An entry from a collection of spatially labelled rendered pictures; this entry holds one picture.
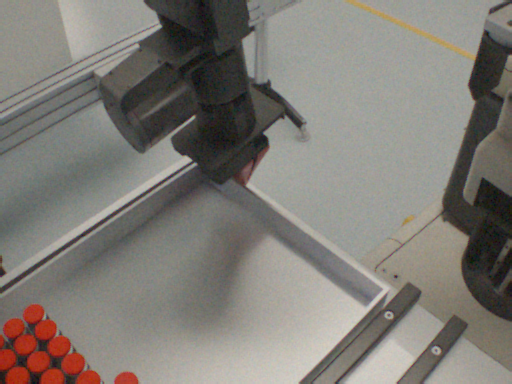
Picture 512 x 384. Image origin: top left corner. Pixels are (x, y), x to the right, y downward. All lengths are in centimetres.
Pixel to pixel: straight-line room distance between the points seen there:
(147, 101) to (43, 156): 171
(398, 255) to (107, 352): 96
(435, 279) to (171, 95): 102
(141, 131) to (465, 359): 36
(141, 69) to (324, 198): 145
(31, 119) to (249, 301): 103
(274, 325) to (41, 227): 142
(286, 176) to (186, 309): 139
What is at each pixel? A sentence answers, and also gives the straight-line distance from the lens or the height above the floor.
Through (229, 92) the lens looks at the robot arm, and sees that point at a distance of 47.
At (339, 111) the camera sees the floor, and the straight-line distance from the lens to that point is 219.
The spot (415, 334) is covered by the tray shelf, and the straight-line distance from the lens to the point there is 55.
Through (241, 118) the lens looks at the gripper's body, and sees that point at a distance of 50.
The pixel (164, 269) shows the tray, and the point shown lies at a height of 88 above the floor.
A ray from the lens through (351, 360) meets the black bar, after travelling 50.
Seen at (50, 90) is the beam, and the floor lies 55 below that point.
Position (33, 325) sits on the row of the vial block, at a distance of 52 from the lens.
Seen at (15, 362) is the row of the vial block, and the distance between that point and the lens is 51.
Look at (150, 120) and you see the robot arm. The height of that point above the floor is 108.
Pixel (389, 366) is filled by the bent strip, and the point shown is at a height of 88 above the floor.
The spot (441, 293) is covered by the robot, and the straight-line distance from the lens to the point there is 133.
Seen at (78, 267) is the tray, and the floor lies 88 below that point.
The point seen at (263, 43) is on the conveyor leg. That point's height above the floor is 32.
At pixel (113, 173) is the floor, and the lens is 197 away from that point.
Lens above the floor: 135
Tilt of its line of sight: 47 degrees down
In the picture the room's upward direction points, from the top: straight up
